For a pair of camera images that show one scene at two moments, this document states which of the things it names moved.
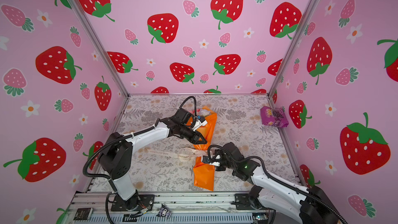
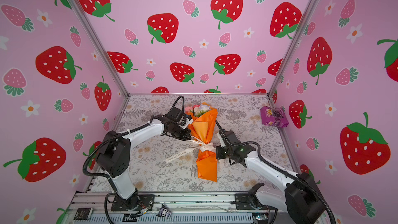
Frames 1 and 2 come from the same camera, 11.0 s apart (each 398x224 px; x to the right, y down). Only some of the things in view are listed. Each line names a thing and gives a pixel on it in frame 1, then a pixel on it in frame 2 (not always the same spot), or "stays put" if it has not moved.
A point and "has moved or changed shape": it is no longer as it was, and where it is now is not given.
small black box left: [83, 213] stays put
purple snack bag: [275, 116] stays put
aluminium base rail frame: [174, 208] stays put
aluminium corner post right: [304, 20] stays put
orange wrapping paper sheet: [204, 174] has moved or changed shape
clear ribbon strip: [188, 153] has moved or changed shape
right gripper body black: [223, 162] to [223, 152]
